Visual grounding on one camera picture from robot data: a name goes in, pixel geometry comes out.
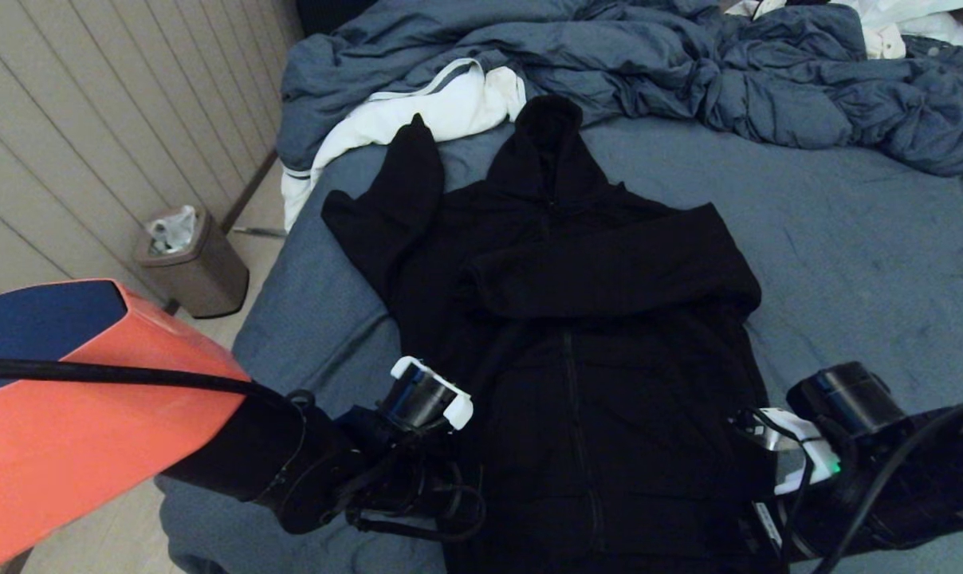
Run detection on white pillow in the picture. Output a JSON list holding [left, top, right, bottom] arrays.
[[844, 0, 963, 46]]

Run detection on clear plastic bin bag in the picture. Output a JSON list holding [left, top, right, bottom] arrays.
[[147, 207, 198, 257]]

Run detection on cream rumpled garment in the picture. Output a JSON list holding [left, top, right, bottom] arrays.
[[725, 0, 906, 61]]

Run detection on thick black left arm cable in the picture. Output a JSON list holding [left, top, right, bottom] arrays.
[[0, 357, 307, 407]]

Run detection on rumpled blue duvet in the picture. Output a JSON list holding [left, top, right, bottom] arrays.
[[277, 0, 963, 178]]

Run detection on black headboard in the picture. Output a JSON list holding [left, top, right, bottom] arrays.
[[294, 0, 380, 38]]

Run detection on white garment with grey stripe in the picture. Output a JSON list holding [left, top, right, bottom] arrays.
[[281, 60, 527, 233]]

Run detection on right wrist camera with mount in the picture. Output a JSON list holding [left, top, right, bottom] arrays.
[[735, 407, 843, 497]]

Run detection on blue bed sheet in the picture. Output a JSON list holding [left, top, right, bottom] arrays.
[[155, 118, 963, 574]]

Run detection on beige trash bin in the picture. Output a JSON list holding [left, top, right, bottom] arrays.
[[133, 207, 250, 320]]

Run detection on black zip hoodie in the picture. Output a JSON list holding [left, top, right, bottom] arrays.
[[320, 96, 777, 574]]

